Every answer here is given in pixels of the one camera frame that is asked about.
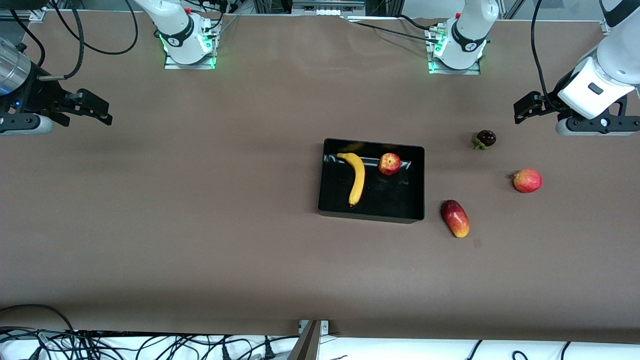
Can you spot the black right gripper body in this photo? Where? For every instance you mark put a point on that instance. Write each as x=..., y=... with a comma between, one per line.
x=36, y=98

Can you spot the small red yellow apple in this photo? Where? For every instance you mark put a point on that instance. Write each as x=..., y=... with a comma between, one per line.
x=389, y=164

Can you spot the black rectangular plastic box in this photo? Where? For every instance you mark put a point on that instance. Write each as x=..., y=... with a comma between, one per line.
x=385, y=200

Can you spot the yellow banana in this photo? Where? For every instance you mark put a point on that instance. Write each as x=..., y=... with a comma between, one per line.
x=357, y=180

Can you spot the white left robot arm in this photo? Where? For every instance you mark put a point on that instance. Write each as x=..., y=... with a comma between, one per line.
x=615, y=60

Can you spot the dark purple mangosteen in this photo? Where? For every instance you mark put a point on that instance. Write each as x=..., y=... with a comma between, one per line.
x=486, y=138

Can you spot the red pomegranate fruit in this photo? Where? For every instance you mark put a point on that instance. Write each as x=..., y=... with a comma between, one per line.
x=527, y=181

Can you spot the red yellow mango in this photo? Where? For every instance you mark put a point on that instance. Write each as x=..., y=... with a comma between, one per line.
x=455, y=217

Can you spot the brown table cover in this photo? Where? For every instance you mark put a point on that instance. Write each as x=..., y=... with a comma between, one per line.
x=200, y=280

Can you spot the grey power strip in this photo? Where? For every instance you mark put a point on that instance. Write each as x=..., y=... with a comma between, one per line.
x=327, y=7

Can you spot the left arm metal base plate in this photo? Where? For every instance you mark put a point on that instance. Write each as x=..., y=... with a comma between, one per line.
x=455, y=71

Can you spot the aluminium frame profile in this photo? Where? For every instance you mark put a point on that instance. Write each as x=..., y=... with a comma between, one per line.
x=20, y=15
x=606, y=27

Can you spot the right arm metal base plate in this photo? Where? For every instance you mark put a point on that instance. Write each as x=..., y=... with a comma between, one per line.
x=190, y=65

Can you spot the silver table edge bracket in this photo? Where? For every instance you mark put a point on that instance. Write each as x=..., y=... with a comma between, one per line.
x=324, y=327

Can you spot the grey metal post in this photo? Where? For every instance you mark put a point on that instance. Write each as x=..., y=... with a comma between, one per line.
x=305, y=347

